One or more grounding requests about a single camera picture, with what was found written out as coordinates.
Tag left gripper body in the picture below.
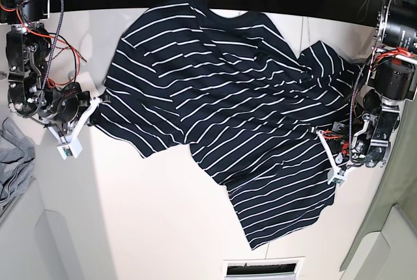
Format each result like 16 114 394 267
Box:
325 122 349 165

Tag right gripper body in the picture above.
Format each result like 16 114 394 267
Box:
38 82 91 137

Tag navy white striped t-shirt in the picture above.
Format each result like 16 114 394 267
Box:
92 0 360 249

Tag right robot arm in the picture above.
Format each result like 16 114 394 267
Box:
1 0 90 139

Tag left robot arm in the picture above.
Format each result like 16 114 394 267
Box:
319 0 416 175

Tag grey folded cloth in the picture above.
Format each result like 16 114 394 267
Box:
1 117 35 211

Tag white vent grille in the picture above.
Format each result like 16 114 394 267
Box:
223 257 304 280

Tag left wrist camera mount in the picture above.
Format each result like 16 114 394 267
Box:
313 128 348 186

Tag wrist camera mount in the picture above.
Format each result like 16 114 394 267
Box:
313 128 348 186
47 94 109 160

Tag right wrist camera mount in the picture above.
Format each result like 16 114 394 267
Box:
47 94 109 160

